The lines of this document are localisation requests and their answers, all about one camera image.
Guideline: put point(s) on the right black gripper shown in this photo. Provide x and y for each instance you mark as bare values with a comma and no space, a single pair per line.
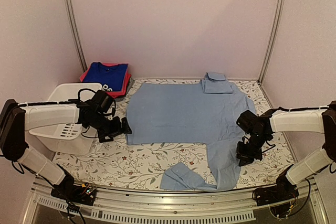
245,159

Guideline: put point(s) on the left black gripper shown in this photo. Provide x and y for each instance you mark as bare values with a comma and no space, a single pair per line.
117,128

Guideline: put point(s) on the blue t-shirt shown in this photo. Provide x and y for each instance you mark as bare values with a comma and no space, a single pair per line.
110,77

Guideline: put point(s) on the light blue garment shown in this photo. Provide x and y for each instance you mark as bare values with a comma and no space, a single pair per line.
205,113

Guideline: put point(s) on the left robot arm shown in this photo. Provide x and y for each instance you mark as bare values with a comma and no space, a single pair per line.
17,119

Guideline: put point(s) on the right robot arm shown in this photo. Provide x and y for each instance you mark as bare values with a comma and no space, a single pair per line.
315,121

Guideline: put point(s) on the white plastic laundry bin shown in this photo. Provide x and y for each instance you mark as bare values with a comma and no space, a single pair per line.
67,138

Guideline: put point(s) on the floral table cloth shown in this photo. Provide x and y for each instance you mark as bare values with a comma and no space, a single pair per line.
118,164

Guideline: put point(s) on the folded grey garment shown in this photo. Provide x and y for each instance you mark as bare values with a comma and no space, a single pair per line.
129,86

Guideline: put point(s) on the folded pink garment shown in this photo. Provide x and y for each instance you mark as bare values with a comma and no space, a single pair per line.
118,93

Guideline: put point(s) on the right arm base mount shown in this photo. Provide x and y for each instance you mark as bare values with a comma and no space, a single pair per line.
281,191

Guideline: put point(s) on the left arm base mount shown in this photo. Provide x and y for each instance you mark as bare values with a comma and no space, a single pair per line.
84,194

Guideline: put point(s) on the aluminium front rail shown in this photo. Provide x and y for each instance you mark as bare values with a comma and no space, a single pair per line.
113,205

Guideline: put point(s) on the left aluminium frame post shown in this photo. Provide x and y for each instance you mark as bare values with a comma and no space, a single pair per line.
75,34

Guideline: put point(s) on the aluminium frame post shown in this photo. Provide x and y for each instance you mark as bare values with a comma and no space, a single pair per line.
75,34
271,40

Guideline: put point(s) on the right aluminium frame post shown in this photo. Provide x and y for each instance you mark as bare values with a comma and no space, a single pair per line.
271,40

